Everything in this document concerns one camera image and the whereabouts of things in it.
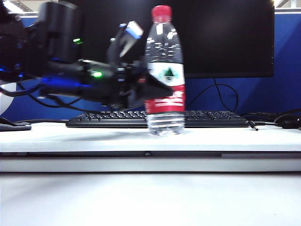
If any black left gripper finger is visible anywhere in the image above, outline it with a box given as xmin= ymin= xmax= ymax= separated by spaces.
xmin=128 ymin=68 xmax=174 ymax=108

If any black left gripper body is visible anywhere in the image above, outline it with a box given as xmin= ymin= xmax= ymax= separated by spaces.
xmin=114 ymin=60 xmax=149 ymax=109

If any clear plastic water bottle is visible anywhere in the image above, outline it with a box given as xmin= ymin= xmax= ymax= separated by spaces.
xmin=143 ymin=17 xmax=186 ymax=136

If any red plastic bottle cap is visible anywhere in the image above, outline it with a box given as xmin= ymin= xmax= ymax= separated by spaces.
xmin=151 ymin=5 xmax=173 ymax=23

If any black computer keyboard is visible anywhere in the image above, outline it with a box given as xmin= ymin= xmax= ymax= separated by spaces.
xmin=65 ymin=110 xmax=249 ymax=129

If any black computer monitor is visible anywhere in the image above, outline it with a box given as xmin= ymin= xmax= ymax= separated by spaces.
xmin=58 ymin=0 xmax=275 ymax=79

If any dark grey cloth garment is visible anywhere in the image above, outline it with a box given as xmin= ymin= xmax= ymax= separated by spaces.
xmin=0 ymin=117 xmax=32 ymax=132

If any white desk fan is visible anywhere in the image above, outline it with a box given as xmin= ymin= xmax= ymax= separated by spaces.
xmin=0 ymin=82 xmax=16 ymax=116

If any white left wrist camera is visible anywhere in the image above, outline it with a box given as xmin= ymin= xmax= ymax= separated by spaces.
xmin=107 ymin=20 xmax=144 ymax=69

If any thin black monitor cable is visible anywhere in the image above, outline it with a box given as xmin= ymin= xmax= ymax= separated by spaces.
xmin=185 ymin=79 xmax=239 ymax=113

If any thick black keyboard cable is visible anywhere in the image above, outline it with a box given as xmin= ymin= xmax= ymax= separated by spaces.
xmin=13 ymin=119 xmax=69 ymax=125

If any black barrel plug cable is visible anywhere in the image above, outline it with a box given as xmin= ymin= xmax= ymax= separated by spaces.
xmin=246 ymin=120 xmax=276 ymax=131

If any black coiled power cable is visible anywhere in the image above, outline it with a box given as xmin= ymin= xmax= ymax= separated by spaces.
xmin=239 ymin=108 xmax=301 ymax=131

